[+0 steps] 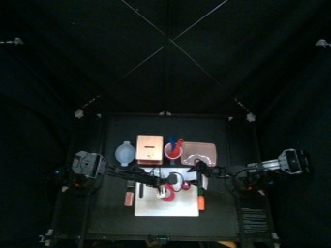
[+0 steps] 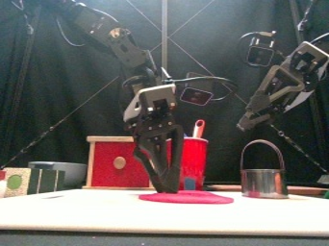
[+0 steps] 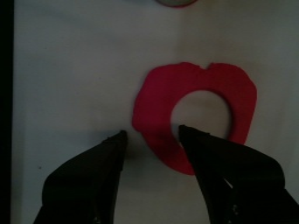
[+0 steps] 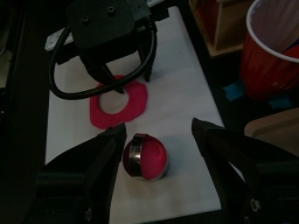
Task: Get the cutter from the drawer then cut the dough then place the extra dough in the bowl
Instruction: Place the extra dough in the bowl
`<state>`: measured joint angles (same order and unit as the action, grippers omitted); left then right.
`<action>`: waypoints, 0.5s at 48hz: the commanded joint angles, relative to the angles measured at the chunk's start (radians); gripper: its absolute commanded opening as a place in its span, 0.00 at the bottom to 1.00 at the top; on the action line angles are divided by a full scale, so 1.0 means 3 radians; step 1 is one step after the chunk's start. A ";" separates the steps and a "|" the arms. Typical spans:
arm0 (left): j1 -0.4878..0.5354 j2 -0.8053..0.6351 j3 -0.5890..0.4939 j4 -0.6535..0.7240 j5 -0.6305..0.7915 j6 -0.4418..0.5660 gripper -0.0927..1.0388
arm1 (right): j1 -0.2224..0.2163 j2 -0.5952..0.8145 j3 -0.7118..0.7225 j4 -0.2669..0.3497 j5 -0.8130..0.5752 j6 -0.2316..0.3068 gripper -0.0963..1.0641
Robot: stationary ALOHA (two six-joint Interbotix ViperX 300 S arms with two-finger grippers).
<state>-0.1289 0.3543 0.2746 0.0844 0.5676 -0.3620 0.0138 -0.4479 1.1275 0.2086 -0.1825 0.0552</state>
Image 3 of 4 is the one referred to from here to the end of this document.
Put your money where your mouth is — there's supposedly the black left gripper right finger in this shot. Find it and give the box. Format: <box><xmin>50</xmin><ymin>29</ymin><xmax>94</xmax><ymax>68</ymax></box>
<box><xmin>178</xmin><ymin>124</ymin><xmax>299</xmax><ymax>224</ymax></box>

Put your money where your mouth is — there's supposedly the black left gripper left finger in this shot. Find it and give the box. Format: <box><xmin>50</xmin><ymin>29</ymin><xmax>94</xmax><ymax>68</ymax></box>
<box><xmin>32</xmin><ymin>129</ymin><xmax>128</xmax><ymax>224</ymax></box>

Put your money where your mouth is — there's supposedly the red dough ring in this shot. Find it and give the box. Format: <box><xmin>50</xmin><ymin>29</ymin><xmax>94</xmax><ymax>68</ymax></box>
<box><xmin>131</xmin><ymin>61</ymin><xmax>258</xmax><ymax>176</ymax></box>

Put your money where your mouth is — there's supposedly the round metal cutter with handle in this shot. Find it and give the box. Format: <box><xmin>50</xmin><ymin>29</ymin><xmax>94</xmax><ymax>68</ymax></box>
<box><xmin>154</xmin><ymin>0</ymin><xmax>201</xmax><ymax>8</ymax></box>

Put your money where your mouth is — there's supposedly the white cutting board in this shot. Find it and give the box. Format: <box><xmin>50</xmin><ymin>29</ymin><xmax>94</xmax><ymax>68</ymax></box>
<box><xmin>11</xmin><ymin>0</ymin><xmax>299</xmax><ymax>224</ymax></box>

